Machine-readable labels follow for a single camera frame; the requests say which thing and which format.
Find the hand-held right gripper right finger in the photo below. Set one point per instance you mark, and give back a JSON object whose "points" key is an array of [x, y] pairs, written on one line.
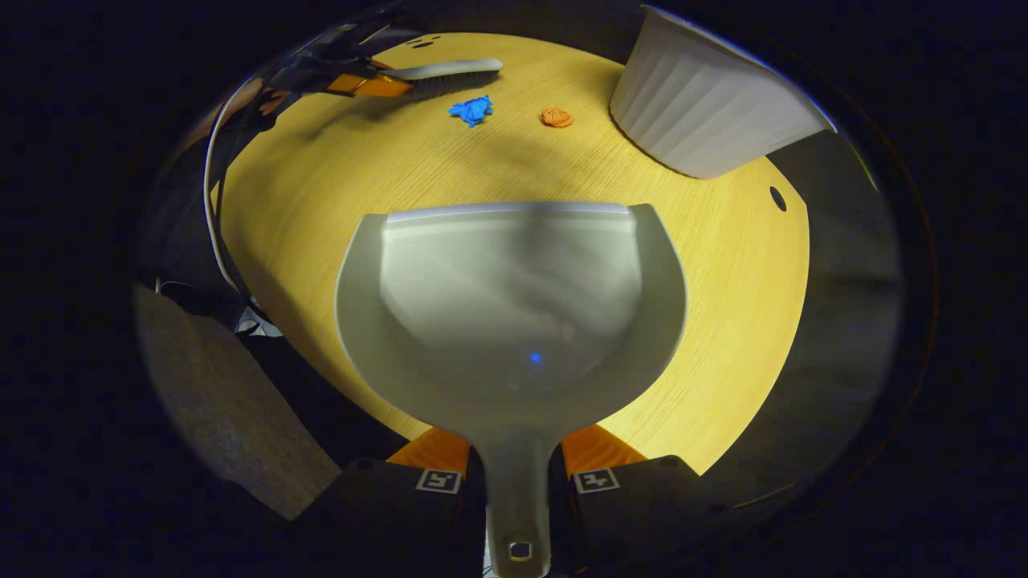
{"points": [[634, 514]]}

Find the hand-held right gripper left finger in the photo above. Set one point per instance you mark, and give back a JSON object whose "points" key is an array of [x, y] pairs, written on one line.
{"points": [[401, 514]]}

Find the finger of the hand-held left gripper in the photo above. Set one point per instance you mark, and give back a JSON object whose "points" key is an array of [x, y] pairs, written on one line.
{"points": [[365, 85], [381, 67]]}

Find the small white broom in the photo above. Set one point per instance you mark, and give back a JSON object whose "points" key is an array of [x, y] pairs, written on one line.
{"points": [[450, 72]]}

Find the blue paper trash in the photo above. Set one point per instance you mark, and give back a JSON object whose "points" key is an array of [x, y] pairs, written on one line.
{"points": [[471, 110]]}

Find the orange paper trash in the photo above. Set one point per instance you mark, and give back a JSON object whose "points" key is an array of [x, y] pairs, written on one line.
{"points": [[556, 117]]}

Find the white plastic dustpan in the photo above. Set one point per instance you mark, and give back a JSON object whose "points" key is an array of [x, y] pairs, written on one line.
{"points": [[514, 305]]}

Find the white ribbed garbage bin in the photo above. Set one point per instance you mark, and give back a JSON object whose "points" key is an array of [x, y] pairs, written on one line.
{"points": [[699, 104]]}

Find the wooden desktop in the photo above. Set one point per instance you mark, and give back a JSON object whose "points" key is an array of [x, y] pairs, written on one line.
{"points": [[321, 177]]}

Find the grey fabric surface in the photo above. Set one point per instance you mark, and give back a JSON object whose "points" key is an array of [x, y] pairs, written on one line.
{"points": [[225, 401]]}

